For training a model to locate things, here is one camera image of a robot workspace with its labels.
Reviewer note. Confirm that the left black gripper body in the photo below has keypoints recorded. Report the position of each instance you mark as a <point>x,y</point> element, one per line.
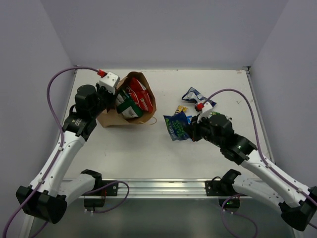
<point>109,96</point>

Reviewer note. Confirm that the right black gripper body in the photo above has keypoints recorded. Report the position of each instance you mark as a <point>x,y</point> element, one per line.
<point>201,129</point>

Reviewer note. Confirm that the light blue snack bar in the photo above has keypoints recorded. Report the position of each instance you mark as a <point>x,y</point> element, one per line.
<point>189,119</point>

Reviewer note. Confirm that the green white snack packet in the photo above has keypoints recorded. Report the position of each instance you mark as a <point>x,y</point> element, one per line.
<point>213,113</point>

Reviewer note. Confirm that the brown paper bag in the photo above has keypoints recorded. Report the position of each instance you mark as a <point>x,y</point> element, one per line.
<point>112,118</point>

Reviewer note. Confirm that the dark green snack bag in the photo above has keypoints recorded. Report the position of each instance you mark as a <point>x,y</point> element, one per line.
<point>126,106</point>

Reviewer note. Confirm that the blue Burts crisps bag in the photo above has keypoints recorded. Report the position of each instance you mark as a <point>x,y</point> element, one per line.
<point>176,126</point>

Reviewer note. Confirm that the yellow M&M's packet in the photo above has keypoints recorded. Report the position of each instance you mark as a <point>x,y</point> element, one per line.
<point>180,109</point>

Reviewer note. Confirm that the blue white crisps bag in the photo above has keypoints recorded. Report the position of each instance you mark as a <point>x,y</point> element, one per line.
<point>193,96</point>

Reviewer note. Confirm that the red Chuba chips bag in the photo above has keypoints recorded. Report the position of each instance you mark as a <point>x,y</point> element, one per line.
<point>140,95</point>

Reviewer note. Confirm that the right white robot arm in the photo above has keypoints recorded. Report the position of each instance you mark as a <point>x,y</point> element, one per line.
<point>296,201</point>

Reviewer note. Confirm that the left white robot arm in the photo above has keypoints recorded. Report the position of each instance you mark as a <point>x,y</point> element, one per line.
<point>45,197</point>

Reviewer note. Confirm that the right base controller box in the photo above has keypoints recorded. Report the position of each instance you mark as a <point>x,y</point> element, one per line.
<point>231,205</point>

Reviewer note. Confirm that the base controller box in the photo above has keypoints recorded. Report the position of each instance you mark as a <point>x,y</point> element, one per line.
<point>91,203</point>
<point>231,205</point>

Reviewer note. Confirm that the left base controller box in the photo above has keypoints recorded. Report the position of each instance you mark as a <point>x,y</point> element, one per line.
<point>91,203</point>

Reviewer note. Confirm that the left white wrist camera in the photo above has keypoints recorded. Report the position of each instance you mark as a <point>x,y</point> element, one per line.
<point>108,80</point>

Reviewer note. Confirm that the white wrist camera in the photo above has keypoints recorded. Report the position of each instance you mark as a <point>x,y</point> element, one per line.
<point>205,110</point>
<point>108,80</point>

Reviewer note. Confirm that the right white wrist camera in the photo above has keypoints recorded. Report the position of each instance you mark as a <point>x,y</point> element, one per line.
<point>205,110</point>

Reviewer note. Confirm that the right black base bracket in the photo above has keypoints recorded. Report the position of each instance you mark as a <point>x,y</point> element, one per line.
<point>213,188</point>

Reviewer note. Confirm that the black base bracket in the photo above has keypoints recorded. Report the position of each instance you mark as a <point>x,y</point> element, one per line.
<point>213,188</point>
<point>110,190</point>

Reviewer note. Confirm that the aluminium mounting rail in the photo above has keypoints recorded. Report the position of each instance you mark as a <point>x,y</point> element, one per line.
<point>160,189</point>

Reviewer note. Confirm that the left black base bracket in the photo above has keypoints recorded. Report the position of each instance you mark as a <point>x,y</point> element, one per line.
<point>110,190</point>

